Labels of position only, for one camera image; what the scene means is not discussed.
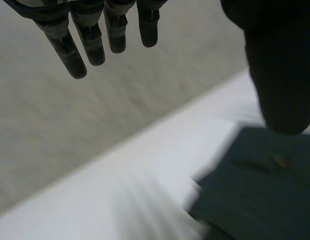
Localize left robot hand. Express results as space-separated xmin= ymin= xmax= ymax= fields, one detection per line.
xmin=2 ymin=0 xmax=310 ymax=136

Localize dark blue shorts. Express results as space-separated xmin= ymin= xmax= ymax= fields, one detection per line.
xmin=189 ymin=125 xmax=310 ymax=240

